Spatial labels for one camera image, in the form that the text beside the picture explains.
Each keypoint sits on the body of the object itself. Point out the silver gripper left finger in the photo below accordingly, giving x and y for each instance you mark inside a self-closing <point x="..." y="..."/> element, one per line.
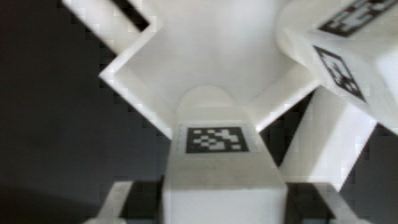
<point x="131" y="204"/>

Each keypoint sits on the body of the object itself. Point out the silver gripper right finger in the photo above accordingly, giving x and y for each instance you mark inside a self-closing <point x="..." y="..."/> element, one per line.
<point x="316" y="205"/>

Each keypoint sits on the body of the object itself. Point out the white chair leg block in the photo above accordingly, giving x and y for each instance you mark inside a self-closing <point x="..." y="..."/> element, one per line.
<point x="337" y="37"/>
<point x="222" y="187"/>

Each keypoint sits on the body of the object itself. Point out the white chair seat part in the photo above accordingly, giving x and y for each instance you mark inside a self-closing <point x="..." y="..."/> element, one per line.
<point x="204" y="46"/>

